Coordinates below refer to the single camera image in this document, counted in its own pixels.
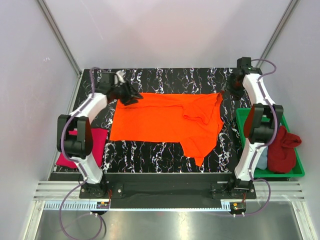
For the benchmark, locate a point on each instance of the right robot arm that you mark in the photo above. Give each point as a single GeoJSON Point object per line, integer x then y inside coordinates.
{"type": "Point", "coordinates": [260, 127]}

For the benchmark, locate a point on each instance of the aluminium frame post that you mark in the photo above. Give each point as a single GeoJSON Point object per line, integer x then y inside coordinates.
{"type": "Point", "coordinates": [44, 8]}
{"type": "Point", "coordinates": [283, 21]}

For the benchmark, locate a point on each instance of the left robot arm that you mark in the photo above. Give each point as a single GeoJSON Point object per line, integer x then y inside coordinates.
{"type": "Point", "coordinates": [74, 134]}

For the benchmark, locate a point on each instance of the orange t shirt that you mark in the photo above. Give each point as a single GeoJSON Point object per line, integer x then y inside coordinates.
{"type": "Point", "coordinates": [193, 120]}

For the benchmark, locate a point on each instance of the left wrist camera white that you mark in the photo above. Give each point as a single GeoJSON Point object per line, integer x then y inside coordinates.
{"type": "Point", "coordinates": [119, 78]}

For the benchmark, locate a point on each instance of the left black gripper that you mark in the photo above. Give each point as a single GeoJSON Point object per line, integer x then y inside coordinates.
{"type": "Point", "coordinates": [129, 93]}

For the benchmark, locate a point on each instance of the right aluminium frame post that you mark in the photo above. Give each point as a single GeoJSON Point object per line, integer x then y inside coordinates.
{"type": "Point", "coordinates": [283, 21]}

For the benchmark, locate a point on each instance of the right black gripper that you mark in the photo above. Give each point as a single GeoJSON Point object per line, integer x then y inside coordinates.
{"type": "Point", "coordinates": [237, 95]}

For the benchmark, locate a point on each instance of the light blue t shirt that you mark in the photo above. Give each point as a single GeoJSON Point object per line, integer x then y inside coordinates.
{"type": "Point", "coordinates": [262, 163]}

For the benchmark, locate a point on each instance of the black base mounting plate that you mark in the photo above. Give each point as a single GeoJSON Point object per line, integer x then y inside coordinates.
{"type": "Point", "coordinates": [215, 185]}

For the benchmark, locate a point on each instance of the dark red t shirt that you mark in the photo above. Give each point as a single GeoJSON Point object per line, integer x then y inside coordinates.
{"type": "Point", "coordinates": [281, 156]}

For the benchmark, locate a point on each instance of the left aluminium frame post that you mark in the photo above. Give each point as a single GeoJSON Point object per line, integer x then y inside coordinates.
{"type": "Point", "coordinates": [44, 8]}

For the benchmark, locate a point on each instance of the folded magenta t shirt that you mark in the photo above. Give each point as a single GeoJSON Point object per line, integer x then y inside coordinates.
{"type": "Point", "coordinates": [99, 136]}

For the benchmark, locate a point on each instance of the green plastic bin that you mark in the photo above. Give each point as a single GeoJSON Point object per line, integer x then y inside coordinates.
{"type": "Point", "coordinates": [296, 171]}

